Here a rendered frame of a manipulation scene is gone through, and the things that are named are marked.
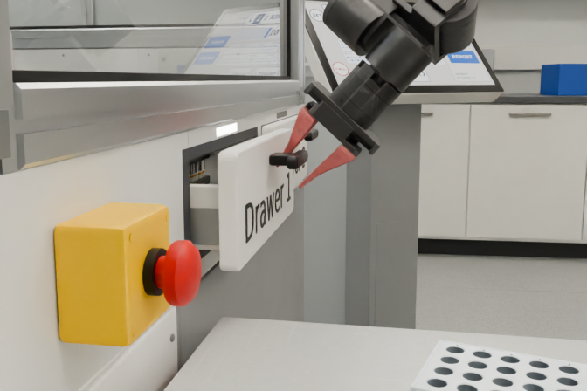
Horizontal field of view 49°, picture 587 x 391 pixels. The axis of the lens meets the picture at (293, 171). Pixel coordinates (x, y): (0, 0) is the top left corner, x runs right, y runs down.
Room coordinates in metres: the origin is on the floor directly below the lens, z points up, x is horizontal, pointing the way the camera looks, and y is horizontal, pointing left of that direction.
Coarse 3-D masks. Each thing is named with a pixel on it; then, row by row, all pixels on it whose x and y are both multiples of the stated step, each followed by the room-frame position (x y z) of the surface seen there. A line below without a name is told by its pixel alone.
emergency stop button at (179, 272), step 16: (176, 240) 0.38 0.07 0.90; (176, 256) 0.37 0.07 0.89; (192, 256) 0.38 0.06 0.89; (160, 272) 0.38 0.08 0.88; (176, 272) 0.36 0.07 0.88; (192, 272) 0.38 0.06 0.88; (160, 288) 0.38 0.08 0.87; (176, 288) 0.36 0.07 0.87; (192, 288) 0.38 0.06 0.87; (176, 304) 0.37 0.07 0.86
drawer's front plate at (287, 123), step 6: (282, 120) 1.00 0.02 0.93; (288, 120) 1.00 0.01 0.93; (294, 120) 1.04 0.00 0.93; (264, 126) 0.89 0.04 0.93; (270, 126) 0.89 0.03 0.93; (276, 126) 0.90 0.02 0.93; (282, 126) 0.94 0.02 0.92; (288, 126) 0.99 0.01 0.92; (264, 132) 0.89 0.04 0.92; (270, 132) 0.88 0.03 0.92; (300, 144) 1.10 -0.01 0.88; (306, 144) 1.16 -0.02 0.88; (294, 150) 1.04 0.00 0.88; (306, 162) 1.16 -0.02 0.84; (300, 168) 1.10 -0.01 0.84; (306, 168) 1.16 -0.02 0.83; (294, 174) 1.04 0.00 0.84; (300, 174) 1.10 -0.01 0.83; (306, 174) 1.16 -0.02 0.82; (294, 180) 1.04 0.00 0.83; (300, 180) 1.10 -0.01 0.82; (294, 186) 1.04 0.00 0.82
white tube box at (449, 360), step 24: (432, 360) 0.43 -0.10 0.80; (456, 360) 0.43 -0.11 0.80; (480, 360) 0.43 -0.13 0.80; (504, 360) 0.44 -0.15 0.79; (528, 360) 0.43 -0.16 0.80; (552, 360) 0.43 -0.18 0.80; (432, 384) 0.40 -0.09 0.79; (456, 384) 0.39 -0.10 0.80; (480, 384) 0.39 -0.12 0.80; (504, 384) 0.40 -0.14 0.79; (528, 384) 0.40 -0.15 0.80; (552, 384) 0.39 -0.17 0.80; (576, 384) 0.40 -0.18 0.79
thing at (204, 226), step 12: (216, 156) 0.84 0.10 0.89; (216, 168) 0.84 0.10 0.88; (216, 180) 0.84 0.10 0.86; (192, 192) 0.60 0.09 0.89; (204, 192) 0.59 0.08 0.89; (216, 192) 0.59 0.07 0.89; (192, 204) 0.60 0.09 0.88; (204, 204) 0.59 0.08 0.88; (216, 204) 0.59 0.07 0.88; (192, 216) 0.59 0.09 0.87; (204, 216) 0.59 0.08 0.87; (216, 216) 0.59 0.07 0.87; (192, 228) 0.59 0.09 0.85; (204, 228) 0.59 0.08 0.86; (216, 228) 0.59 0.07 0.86; (192, 240) 0.59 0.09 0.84; (204, 240) 0.59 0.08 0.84; (216, 240) 0.59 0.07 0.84
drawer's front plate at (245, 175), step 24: (240, 144) 0.64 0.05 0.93; (264, 144) 0.68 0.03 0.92; (240, 168) 0.58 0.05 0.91; (264, 168) 0.68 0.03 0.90; (240, 192) 0.58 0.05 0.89; (264, 192) 0.68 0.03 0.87; (240, 216) 0.58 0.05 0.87; (240, 240) 0.58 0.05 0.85; (264, 240) 0.67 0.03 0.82; (240, 264) 0.58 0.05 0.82
